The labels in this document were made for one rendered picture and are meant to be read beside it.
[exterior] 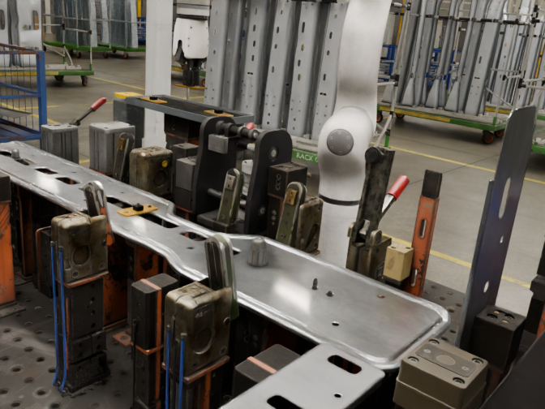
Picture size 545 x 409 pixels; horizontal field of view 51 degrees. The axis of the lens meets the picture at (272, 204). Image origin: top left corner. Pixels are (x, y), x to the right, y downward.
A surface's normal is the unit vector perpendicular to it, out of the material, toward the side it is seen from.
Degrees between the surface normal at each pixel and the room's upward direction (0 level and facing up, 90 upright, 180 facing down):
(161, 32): 90
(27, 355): 0
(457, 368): 0
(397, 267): 90
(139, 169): 90
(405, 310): 0
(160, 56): 90
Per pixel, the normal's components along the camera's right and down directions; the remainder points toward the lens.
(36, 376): 0.08, -0.94
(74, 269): 0.76, 0.26
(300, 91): -0.54, 0.18
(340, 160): -0.26, 0.80
